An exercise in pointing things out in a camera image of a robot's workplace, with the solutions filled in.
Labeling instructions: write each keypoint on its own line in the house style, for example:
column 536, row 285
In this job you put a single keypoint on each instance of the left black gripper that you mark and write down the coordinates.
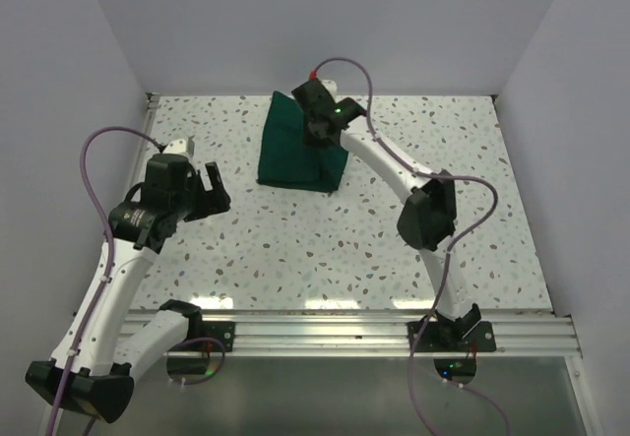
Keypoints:
column 217, row 200

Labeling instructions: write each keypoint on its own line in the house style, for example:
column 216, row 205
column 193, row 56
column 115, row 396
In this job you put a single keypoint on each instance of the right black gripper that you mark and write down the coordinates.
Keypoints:
column 312, row 139

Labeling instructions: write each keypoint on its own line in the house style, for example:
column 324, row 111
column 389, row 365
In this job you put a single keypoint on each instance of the green surgical cloth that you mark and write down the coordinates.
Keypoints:
column 286, row 162

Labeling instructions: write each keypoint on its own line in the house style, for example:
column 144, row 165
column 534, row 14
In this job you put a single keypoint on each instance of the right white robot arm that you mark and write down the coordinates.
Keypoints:
column 427, row 220

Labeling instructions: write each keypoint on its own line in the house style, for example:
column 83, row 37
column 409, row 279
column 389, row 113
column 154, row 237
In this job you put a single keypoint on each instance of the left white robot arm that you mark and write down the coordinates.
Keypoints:
column 92, row 372

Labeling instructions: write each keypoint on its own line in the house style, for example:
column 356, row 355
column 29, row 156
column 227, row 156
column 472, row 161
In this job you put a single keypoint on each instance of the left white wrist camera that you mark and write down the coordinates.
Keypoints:
column 181, row 146

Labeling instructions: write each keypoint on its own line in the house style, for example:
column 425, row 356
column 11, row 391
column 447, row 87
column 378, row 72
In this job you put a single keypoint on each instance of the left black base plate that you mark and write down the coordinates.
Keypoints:
column 205, row 336

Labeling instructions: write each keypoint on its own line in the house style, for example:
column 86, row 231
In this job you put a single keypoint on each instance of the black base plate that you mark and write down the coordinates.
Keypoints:
column 481, row 338
column 205, row 336

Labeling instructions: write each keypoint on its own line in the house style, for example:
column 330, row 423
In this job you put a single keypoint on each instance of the aluminium mounting rail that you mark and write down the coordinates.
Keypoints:
column 357, row 333

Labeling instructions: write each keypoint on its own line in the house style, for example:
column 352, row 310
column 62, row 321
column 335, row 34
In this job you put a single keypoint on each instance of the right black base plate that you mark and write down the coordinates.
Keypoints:
column 481, row 338

